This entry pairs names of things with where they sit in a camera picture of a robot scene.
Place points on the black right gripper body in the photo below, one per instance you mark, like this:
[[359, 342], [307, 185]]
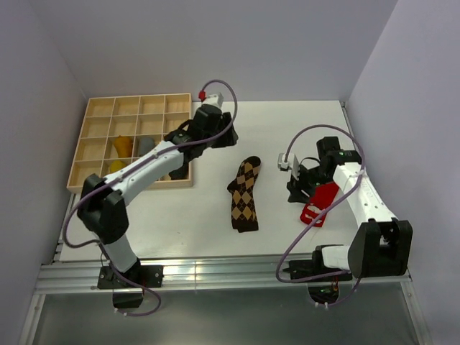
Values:
[[310, 177]]

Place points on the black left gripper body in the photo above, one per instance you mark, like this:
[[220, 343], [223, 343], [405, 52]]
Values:
[[210, 135]]

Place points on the brown argyle sock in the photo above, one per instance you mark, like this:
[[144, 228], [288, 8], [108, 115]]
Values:
[[241, 188]]

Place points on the grey sock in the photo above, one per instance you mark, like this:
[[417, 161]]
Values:
[[145, 145]]

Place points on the mustard yellow striped sock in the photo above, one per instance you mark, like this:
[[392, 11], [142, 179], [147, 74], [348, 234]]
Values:
[[123, 146]]

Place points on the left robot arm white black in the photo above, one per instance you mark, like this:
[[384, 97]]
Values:
[[104, 200]]

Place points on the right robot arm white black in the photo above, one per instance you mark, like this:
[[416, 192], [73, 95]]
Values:
[[382, 242]]

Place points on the red white fluffy sock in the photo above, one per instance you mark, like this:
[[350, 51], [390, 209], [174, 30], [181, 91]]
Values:
[[322, 199]]

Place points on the rolled black sock in tray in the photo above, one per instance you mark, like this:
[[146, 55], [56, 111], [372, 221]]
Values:
[[179, 174]]

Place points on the wooden compartment tray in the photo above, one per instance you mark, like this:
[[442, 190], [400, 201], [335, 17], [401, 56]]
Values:
[[106, 118]]

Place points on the rolled mustard sock in tray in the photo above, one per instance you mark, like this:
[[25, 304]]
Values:
[[116, 165]]

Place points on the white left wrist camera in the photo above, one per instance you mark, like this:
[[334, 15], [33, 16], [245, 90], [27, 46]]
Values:
[[215, 100]]

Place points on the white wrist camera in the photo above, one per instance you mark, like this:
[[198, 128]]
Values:
[[289, 162], [215, 100]]

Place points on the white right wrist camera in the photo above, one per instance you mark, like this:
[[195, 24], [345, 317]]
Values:
[[289, 162]]

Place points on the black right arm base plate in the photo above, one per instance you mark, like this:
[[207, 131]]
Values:
[[298, 269]]

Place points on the aluminium rail frame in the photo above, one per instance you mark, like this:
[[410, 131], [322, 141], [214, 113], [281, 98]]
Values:
[[219, 285]]

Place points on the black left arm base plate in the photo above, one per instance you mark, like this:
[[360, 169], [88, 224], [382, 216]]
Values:
[[149, 276]]

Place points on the black box under rail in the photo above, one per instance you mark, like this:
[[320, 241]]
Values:
[[127, 300]]

